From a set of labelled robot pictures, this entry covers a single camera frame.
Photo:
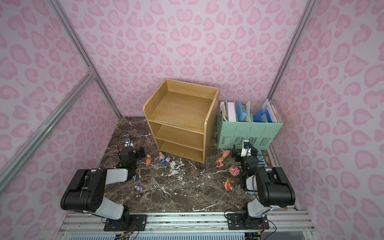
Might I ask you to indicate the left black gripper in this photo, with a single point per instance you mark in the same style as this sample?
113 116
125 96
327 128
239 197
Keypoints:
140 153

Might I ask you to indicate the pink red toy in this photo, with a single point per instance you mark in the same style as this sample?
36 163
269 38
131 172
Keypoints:
228 185

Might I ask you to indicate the pink ice cream cone toy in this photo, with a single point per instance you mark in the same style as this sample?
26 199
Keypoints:
225 154

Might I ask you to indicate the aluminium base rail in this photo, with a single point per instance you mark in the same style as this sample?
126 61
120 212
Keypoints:
283 225

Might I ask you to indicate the wooden three-tier shelf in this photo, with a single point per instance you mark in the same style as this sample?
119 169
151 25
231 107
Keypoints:
182 117

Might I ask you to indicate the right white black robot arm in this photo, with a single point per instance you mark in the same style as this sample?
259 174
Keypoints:
272 188

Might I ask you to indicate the pink round toy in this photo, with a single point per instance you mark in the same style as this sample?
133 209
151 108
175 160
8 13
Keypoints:
235 171

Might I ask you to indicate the mint green file organizer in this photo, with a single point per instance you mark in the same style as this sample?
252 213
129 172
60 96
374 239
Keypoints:
233 134

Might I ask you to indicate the blue pink pig figure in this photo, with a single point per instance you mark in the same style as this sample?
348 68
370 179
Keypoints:
163 159

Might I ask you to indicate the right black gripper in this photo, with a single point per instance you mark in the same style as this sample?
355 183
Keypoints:
237 153

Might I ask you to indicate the sprinkled ice cream cone toy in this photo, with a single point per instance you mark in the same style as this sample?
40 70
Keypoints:
148 160

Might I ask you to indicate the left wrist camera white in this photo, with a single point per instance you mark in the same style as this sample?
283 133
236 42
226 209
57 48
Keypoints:
128 143

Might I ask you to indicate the papers and folders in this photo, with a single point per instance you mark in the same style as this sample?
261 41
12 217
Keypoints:
239 112

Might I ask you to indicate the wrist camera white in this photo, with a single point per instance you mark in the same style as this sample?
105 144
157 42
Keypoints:
128 143
246 149

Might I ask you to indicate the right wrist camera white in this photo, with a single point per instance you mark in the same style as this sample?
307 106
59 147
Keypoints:
246 149

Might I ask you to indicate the small purple figure toy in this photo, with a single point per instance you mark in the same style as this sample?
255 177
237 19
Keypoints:
138 188

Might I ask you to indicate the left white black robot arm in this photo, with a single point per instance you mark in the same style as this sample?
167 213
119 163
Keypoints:
86 191

